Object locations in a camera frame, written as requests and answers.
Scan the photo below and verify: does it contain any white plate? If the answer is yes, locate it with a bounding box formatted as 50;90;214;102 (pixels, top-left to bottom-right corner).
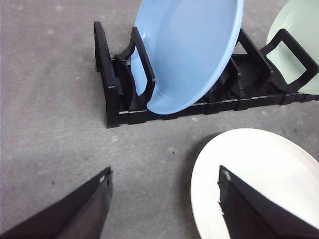
190;128;319;239

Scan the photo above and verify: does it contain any black dish rack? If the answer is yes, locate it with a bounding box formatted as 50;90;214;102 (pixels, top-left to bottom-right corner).
94;21;319;127

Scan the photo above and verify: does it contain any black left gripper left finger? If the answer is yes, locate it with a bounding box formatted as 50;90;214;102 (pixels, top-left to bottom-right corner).
0;167;113;239

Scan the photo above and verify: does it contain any blue plate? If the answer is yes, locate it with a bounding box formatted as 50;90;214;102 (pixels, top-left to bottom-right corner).
131;0;244;115

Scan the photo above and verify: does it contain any green plate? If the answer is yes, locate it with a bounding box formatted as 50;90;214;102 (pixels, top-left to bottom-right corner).
266;0;319;95

